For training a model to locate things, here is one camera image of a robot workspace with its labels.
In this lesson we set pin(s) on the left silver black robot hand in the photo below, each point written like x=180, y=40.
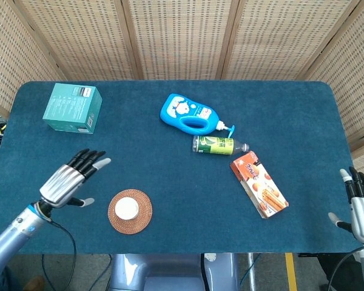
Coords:
x=63, y=182

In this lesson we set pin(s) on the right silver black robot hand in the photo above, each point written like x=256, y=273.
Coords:
x=359, y=206

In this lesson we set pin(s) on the white floral paper cup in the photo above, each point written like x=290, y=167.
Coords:
x=126, y=208

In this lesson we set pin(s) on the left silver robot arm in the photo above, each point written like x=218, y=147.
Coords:
x=10, y=233

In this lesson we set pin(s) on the teal cardboard box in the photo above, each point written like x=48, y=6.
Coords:
x=71, y=109

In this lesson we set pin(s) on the round woven rattan coaster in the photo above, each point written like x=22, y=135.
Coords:
x=139, y=224

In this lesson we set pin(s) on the orange egg roll box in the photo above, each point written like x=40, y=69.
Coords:
x=258, y=185

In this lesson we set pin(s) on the blue felt table cover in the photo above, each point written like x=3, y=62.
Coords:
x=176, y=169

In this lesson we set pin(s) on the blue cartoon pump bottle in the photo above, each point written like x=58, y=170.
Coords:
x=182, y=112

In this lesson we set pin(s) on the silver blue robot torso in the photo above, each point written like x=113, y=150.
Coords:
x=173, y=271

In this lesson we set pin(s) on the green tea plastic bottle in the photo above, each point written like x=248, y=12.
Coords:
x=215, y=145

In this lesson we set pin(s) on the woven bamboo folding screen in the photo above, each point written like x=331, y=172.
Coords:
x=182, y=39

